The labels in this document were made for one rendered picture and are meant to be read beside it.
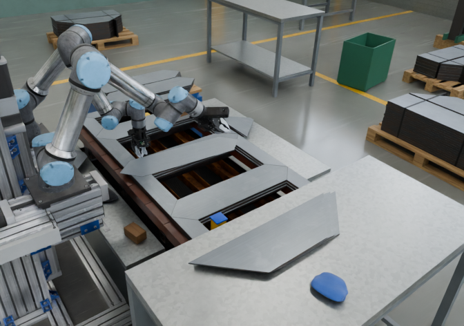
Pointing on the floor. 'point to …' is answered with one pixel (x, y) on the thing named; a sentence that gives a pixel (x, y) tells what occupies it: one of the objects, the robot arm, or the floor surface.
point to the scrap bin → (365, 61)
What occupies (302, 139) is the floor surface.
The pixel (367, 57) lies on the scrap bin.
